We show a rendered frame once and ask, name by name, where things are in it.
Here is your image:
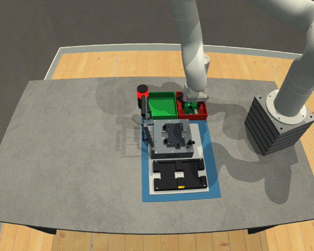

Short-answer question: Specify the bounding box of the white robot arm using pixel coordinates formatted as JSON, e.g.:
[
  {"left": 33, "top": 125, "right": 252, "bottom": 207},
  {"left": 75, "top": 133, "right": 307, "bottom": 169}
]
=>
[{"left": 169, "top": 0, "right": 314, "bottom": 126}]

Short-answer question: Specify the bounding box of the green open bin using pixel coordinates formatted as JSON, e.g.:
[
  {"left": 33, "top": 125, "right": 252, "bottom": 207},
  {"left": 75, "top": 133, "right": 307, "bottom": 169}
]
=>
[{"left": 148, "top": 92, "right": 178, "bottom": 120}]

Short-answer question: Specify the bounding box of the red bin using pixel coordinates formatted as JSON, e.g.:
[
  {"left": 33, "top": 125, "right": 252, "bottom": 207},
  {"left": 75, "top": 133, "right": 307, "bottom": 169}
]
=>
[{"left": 175, "top": 92, "right": 208, "bottom": 120}]

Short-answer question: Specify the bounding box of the green circuit board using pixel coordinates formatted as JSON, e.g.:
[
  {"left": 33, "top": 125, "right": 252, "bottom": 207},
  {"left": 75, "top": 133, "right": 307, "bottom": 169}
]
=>
[{"left": 184, "top": 102, "right": 198, "bottom": 115}]

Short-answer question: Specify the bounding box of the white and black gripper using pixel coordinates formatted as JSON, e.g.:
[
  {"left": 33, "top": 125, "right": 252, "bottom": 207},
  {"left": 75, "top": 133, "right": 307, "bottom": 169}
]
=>
[{"left": 176, "top": 83, "right": 204, "bottom": 110}]

